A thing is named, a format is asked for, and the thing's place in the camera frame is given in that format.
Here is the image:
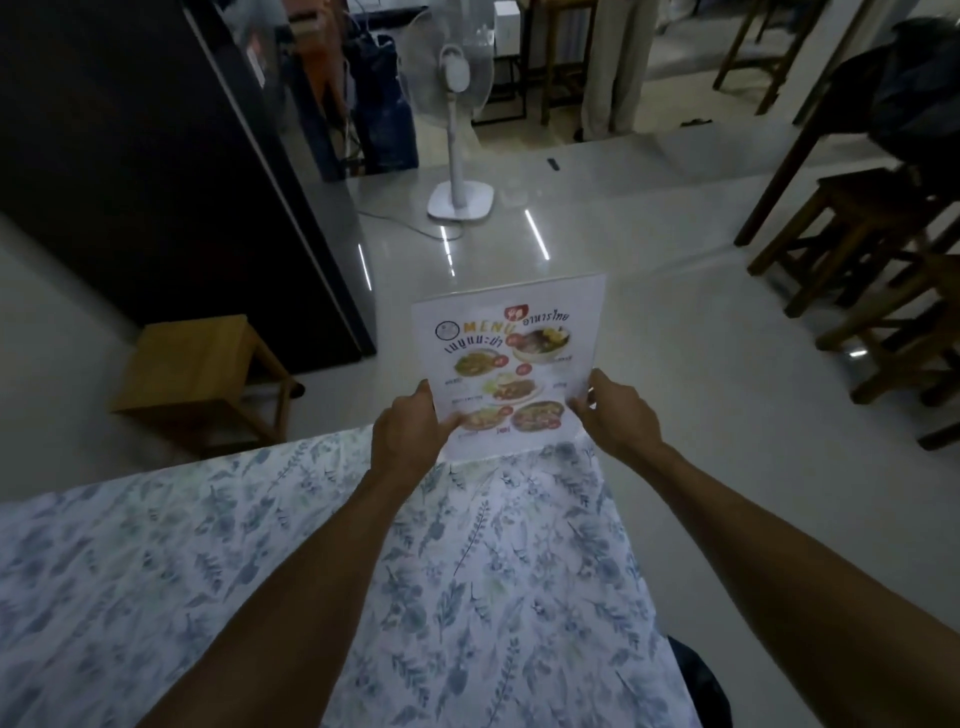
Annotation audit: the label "person's right hand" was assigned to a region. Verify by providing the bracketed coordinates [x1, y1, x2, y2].
[567, 367, 670, 472]

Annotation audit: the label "person's left hand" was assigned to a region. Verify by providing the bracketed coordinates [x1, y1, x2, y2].
[370, 378, 465, 490]

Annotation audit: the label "clear acrylic menu stand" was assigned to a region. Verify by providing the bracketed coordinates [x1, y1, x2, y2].
[410, 273, 608, 463]

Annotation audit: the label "person's right forearm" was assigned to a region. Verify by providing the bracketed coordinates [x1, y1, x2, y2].
[637, 441, 960, 728]

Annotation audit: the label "person's left forearm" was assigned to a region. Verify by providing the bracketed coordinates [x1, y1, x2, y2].
[137, 456, 430, 728]

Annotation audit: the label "blue floral tablecloth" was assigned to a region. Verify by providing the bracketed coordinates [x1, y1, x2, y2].
[0, 422, 704, 728]

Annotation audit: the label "small light wooden stool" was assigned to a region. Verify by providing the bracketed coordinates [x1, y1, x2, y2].
[110, 314, 306, 460]

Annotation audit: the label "person's dark trousers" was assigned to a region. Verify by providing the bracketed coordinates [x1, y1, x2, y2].
[666, 635, 734, 728]

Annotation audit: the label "white standing fan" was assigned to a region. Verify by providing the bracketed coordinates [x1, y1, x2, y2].
[396, 13, 498, 223]

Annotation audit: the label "blue bag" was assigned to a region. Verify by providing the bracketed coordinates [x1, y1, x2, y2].
[346, 30, 421, 175]

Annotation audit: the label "dark wooden stool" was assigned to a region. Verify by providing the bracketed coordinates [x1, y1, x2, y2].
[746, 168, 960, 319]
[814, 253, 960, 408]

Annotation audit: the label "tall wooden stool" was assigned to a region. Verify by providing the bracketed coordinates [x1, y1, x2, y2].
[538, 0, 603, 129]

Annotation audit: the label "dark wooden table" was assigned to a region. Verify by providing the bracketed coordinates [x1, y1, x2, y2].
[732, 41, 960, 249]

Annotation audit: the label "tall black refrigerator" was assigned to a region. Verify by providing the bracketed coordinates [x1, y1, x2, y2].
[0, 0, 378, 360]

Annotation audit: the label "wooden chair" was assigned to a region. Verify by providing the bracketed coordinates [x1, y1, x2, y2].
[711, 0, 830, 116]

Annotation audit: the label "dark bag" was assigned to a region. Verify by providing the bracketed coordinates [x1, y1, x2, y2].
[870, 18, 960, 155]

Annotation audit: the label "white fan cable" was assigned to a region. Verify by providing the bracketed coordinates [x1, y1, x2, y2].
[355, 208, 465, 243]

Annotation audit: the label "black metal frame table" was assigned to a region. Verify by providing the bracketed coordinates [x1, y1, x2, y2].
[471, 0, 537, 127]

